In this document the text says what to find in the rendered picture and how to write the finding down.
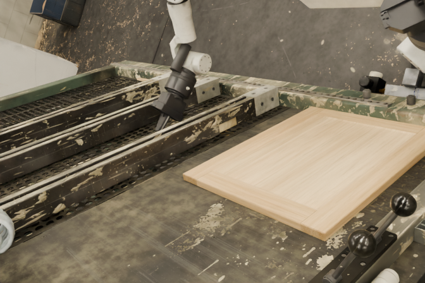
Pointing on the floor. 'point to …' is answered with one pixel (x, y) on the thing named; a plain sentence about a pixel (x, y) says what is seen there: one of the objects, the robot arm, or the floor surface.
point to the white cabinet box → (30, 67)
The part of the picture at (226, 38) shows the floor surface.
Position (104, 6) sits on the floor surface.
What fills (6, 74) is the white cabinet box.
